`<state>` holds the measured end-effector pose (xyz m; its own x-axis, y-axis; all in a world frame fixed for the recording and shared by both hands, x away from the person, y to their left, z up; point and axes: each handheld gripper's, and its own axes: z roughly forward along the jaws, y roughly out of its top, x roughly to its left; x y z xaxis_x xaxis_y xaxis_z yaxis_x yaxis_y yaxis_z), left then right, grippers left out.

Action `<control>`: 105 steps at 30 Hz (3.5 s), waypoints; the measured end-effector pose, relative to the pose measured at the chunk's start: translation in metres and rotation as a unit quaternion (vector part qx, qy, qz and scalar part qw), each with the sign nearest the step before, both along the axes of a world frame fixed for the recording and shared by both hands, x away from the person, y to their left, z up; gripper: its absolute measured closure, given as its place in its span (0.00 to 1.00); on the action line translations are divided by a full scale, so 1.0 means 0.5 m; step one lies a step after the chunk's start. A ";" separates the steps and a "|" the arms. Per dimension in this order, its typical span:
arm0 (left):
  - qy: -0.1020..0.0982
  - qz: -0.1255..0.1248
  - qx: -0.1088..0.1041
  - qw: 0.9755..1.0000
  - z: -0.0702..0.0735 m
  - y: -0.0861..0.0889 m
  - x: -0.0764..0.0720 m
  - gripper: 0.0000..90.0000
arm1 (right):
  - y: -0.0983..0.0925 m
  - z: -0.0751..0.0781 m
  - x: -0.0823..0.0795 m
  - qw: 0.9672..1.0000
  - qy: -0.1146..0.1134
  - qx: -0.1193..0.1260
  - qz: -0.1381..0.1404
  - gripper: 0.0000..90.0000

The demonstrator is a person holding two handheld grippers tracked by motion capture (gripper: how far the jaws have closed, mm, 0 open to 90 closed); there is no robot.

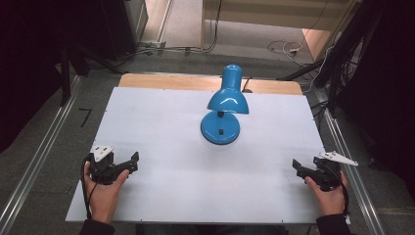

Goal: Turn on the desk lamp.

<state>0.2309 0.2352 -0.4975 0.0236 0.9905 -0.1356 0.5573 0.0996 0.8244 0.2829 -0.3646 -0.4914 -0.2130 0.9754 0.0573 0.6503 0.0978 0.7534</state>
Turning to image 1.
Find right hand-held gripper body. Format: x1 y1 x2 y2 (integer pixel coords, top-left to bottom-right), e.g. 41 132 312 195
304 150 359 193

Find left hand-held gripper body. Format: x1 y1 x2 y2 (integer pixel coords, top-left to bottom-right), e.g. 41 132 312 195
87 144 132 186

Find blue desk lamp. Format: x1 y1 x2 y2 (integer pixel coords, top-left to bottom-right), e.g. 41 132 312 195
200 64 251 146

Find person's right hand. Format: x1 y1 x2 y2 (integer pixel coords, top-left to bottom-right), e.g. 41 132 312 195
304 170 349 218

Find person's left hand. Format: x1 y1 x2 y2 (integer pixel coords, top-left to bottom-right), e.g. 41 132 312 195
82 162 131 225

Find grey power strip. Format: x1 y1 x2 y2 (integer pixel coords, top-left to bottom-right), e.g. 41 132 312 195
139 39 167 56

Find dark cabinet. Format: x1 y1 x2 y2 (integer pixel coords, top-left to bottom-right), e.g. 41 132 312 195
97 0 149 62

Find light wooden furniture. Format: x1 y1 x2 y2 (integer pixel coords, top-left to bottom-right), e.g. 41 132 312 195
200 0 361 62

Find aluminium floor rail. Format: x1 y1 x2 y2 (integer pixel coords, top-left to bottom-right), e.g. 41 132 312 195
314 87 388 235
0 74 83 235

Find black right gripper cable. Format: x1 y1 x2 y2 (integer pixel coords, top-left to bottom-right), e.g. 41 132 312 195
328 164 350 216

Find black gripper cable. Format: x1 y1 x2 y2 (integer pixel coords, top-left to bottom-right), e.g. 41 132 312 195
328 164 350 216
80 156 99 220

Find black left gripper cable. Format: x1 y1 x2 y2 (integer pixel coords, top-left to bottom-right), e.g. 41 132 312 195
80 156 99 220

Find black lamp cable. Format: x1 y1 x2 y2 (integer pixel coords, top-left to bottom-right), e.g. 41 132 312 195
240 76 254 94

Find black metal stand with cables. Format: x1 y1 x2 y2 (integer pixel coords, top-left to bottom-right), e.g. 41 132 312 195
276 0 388 116

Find white floor cable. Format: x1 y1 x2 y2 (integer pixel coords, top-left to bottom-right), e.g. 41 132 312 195
266 39 305 60

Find black floor cables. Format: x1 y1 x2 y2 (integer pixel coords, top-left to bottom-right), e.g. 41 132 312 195
114 0 224 68

